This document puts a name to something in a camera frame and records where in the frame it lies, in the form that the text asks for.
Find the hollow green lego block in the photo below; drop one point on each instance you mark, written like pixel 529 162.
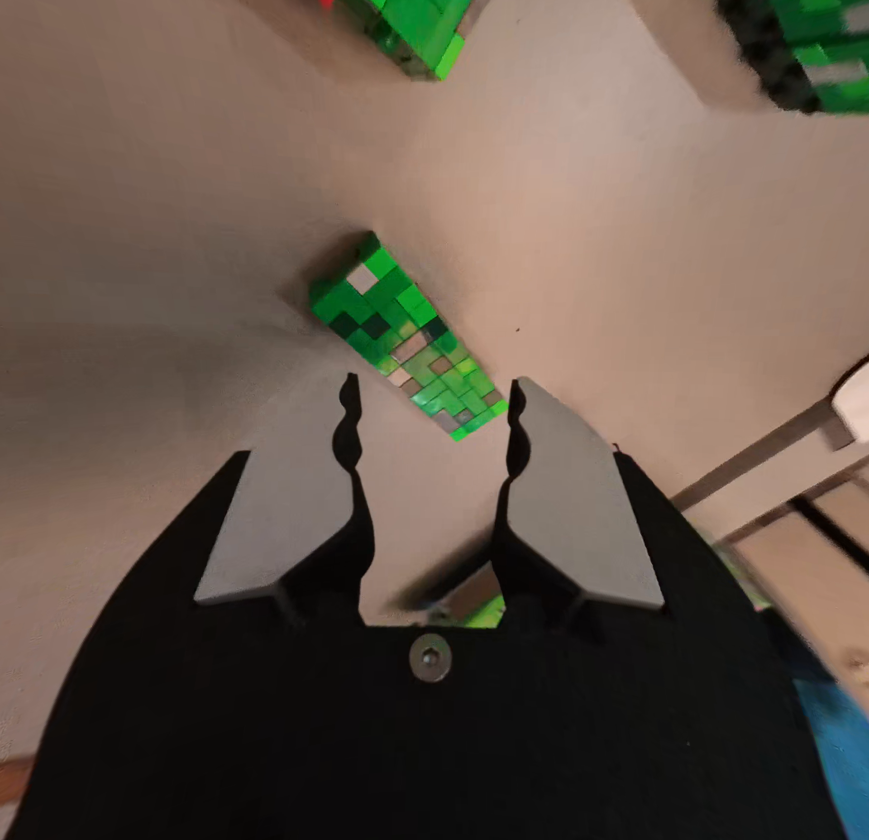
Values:
pixel 414 18

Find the white flat board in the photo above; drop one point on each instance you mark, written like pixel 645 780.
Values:
pixel 855 398

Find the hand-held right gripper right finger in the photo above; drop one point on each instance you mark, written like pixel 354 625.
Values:
pixel 577 514

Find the green lego panel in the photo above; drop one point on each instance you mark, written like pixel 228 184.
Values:
pixel 400 337

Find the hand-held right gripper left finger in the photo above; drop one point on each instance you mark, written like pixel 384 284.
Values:
pixel 271 527

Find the large green lego assembly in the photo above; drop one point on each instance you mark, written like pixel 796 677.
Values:
pixel 815 38

